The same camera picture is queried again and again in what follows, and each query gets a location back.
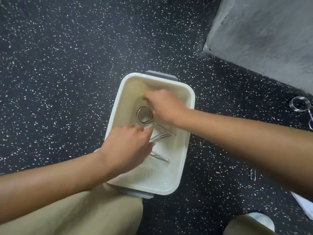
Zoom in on white plastic bin grey handles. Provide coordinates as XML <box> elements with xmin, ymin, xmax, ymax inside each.
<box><xmin>104</xmin><ymin>70</ymin><xmax>195</xmax><ymax>199</ymax></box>

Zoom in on person's left forearm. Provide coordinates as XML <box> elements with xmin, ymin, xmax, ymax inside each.
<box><xmin>0</xmin><ymin>150</ymin><xmax>108</xmax><ymax>220</ymax></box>

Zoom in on person's left hand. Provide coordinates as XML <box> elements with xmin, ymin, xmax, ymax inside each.
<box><xmin>100</xmin><ymin>125</ymin><xmax>156</xmax><ymax>179</ymax></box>

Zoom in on metal spring collar clip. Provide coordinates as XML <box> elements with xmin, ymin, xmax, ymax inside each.
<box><xmin>136</xmin><ymin>107</ymin><xmax>175</xmax><ymax>164</ymax></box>
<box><xmin>289</xmin><ymin>96</ymin><xmax>313</xmax><ymax>131</ymax></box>

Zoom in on white shoe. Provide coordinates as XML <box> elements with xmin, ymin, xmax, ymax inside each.
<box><xmin>246</xmin><ymin>212</ymin><xmax>276</xmax><ymax>231</ymax></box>

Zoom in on person's left leg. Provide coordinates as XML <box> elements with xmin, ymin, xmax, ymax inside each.
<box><xmin>0</xmin><ymin>183</ymin><xmax>144</xmax><ymax>235</ymax></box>

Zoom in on person's leg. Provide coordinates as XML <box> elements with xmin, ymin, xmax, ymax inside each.
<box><xmin>0</xmin><ymin>183</ymin><xmax>144</xmax><ymax>235</ymax></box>
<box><xmin>223</xmin><ymin>214</ymin><xmax>278</xmax><ymax>235</ymax></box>

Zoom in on person's right leg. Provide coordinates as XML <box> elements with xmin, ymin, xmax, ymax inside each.
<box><xmin>223</xmin><ymin>214</ymin><xmax>278</xmax><ymax>235</ymax></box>

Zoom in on person's right hand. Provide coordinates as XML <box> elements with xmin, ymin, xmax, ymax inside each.
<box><xmin>143</xmin><ymin>90</ymin><xmax>189</xmax><ymax>127</ymax></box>

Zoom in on person's right forearm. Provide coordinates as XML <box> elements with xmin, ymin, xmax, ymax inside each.
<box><xmin>175</xmin><ymin>109</ymin><xmax>313</xmax><ymax>202</ymax></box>

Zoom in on white paper sheet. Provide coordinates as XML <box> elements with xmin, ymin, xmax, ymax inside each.
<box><xmin>291</xmin><ymin>191</ymin><xmax>313</xmax><ymax>221</ymax></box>

